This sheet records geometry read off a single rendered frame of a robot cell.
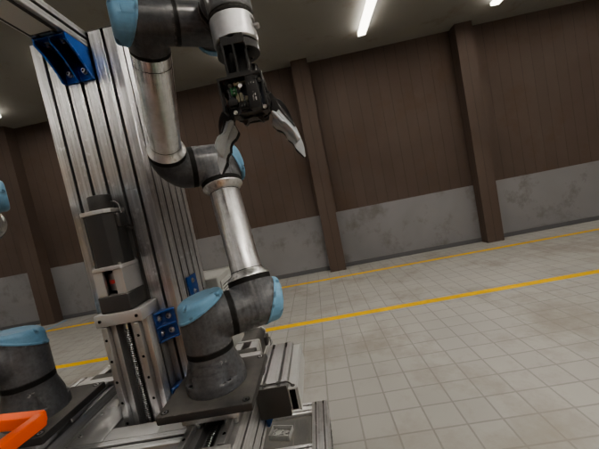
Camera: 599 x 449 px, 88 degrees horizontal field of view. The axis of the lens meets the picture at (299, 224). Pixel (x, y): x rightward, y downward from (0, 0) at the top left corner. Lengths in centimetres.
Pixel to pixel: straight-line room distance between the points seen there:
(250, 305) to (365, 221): 549
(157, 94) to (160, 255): 46
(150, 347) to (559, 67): 778
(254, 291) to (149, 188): 43
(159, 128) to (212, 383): 60
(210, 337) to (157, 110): 52
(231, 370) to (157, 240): 42
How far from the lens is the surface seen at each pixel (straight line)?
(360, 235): 622
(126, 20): 68
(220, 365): 84
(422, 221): 648
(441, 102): 681
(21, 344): 108
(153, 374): 104
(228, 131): 57
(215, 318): 80
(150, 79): 74
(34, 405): 112
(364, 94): 649
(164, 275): 101
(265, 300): 82
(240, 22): 59
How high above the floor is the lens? 145
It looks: 4 degrees down
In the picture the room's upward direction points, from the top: 11 degrees counter-clockwise
